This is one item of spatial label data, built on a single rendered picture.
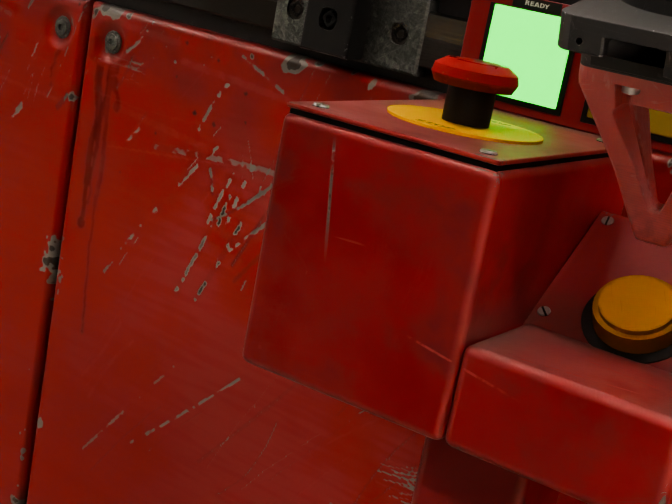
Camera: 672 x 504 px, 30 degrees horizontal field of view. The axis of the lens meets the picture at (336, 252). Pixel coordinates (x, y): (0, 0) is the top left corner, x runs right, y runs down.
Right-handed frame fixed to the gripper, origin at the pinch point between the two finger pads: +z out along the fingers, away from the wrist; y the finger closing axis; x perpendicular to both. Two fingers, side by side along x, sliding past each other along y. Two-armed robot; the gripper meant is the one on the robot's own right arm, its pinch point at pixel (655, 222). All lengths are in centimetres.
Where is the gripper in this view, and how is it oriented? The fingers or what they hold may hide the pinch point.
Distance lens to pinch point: 52.5
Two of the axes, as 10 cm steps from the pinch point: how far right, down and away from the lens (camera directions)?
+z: -0.5, 9.0, 4.4
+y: 5.6, -3.4, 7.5
